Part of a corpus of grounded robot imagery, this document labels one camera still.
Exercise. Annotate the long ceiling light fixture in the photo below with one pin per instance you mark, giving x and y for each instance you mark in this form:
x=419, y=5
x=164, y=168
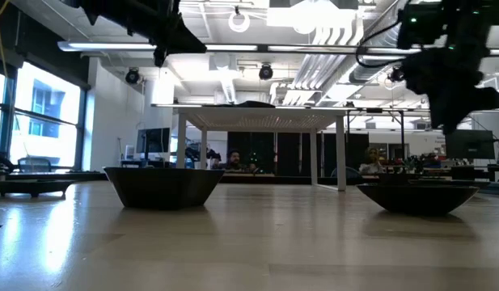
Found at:
x=111, y=46

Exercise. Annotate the black ceiling camera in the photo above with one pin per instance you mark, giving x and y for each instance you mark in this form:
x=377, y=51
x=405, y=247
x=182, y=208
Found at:
x=396, y=75

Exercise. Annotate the black round ceiling speaker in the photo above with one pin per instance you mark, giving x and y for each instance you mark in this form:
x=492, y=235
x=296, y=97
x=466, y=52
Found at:
x=266, y=72
x=132, y=76

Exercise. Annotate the black computer monitor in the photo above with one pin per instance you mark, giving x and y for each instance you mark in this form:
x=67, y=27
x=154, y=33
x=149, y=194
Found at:
x=471, y=144
x=154, y=140

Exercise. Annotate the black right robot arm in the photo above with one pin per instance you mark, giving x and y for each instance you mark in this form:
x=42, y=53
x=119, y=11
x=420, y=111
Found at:
x=435, y=20

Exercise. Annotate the thin black metal stand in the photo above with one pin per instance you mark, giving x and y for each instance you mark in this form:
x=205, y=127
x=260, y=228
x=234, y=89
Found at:
x=402, y=133

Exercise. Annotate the dark cabinet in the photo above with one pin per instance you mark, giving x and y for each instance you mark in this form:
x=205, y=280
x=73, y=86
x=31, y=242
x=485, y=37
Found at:
x=467, y=173

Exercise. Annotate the black partition panels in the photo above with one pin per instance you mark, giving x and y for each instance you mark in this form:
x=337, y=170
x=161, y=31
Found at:
x=289, y=153

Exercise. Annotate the white perforated metal shelf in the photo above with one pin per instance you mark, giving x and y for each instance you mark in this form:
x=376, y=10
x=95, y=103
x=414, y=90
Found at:
x=257, y=119

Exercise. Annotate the large window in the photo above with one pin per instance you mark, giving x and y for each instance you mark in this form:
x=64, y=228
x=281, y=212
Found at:
x=51, y=121

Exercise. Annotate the black wavy square plate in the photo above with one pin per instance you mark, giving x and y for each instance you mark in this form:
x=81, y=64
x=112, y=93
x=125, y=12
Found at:
x=164, y=190

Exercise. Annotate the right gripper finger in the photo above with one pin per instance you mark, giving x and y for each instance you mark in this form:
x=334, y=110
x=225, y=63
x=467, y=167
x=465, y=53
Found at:
x=489, y=99
x=449, y=117

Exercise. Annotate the person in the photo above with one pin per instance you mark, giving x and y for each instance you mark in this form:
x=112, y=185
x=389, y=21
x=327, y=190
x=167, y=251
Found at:
x=371, y=163
x=234, y=159

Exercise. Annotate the black oval pointed plate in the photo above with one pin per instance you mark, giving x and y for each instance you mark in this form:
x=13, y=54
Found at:
x=255, y=104
x=417, y=200
x=451, y=182

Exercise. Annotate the grey mesh chair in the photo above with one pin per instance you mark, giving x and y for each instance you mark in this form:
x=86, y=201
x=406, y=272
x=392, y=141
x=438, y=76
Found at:
x=35, y=165

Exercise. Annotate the black aluminium table frame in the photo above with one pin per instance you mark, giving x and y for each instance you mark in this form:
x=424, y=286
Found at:
x=91, y=176

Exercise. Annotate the dark curved chair part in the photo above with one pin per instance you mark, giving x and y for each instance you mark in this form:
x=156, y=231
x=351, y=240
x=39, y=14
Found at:
x=0, y=161

